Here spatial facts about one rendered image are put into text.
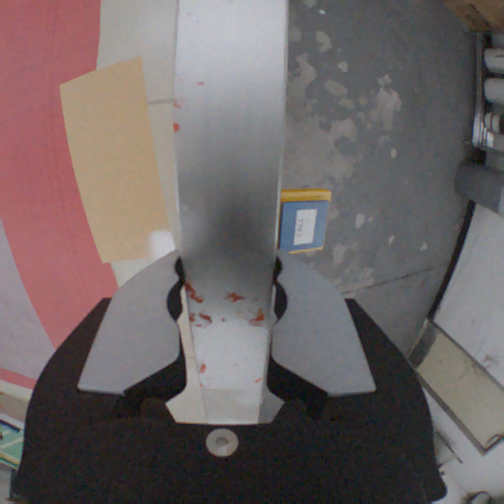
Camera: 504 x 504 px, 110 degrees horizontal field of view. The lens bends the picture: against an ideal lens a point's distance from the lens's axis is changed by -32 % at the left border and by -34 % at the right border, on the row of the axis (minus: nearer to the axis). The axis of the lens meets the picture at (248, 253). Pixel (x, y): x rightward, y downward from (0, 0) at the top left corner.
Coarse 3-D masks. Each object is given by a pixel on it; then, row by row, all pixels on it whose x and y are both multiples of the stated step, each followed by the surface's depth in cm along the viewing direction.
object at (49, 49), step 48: (0, 0) 5; (48, 0) 6; (96, 0) 7; (0, 48) 7; (48, 48) 8; (96, 48) 9; (0, 96) 9; (48, 96) 9; (0, 144) 10; (48, 144) 11; (0, 192) 11; (48, 192) 12; (0, 240) 13; (48, 240) 13
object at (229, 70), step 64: (192, 0) 6; (256, 0) 6; (192, 64) 7; (256, 64) 7; (192, 128) 8; (256, 128) 8; (192, 192) 9; (256, 192) 9; (192, 256) 10; (256, 256) 10; (192, 320) 12; (256, 320) 12; (256, 384) 14
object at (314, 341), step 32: (288, 256) 11; (288, 288) 9; (320, 288) 9; (288, 320) 8; (320, 320) 8; (288, 352) 7; (320, 352) 7; (352, 352) 6; (288, 384) 6; (320, 384) 6; (352, 384) 6
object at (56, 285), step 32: (0, 256) 13; (32, 256) 14; (64, 256) 14; (96, 256) 14; (0, 288) 15; (32, 288) 15; (64, 288) 15; (96, 288) 15; (0, 320) 16; (32, 320) 16; (64, 320) 16; (0, 352) 19; (32, 352) 18; (32, 384) 21
